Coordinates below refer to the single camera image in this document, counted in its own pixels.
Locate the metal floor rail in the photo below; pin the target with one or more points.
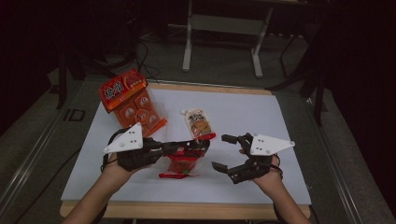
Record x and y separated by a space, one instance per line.
330 161
28 168

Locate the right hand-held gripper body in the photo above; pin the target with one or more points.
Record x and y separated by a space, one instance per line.
271 144

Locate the black metal stand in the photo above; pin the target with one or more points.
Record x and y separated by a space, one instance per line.
318 102

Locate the small beige red snack packet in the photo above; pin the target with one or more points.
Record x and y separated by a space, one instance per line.
197 123

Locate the person's right hand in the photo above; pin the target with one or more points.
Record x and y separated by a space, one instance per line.
272 182

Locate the large orange snack packet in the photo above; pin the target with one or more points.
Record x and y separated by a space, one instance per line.
124 93

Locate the red black snack packet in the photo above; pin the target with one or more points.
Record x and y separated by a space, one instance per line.
182 165

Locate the clear bag of orange snacks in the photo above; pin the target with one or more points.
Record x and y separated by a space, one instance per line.
159 107

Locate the metal stand frame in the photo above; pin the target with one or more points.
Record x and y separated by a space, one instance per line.
224 25

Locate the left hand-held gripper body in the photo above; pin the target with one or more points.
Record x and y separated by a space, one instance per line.
127 141

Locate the person's left hand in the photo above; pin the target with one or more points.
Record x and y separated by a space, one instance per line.
116 172

